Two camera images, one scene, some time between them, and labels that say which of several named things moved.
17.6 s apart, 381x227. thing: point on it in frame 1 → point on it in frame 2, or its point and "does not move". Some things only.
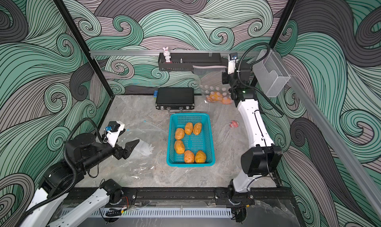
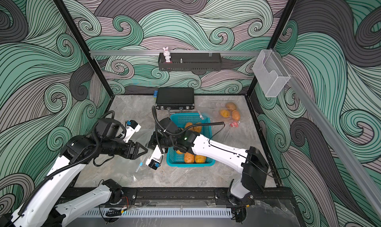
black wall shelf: [184, 62] does not move
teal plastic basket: [193, 142] does not move
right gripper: [225, 77] → [155, 140]
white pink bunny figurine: [166, 53] does not move
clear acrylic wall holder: [271, 75] does not move
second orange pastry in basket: [188, 128] does not move
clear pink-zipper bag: [212, 88] → [227, 111]
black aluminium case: [175, 99] does not move
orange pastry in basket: [197, 128] does not move
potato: [226, 101] → [235, 115]
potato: [215, 96] → [230, 106]
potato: [210, 99] → [224, 113]
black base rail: [212, 195] does not move
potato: [200, 157] does not move
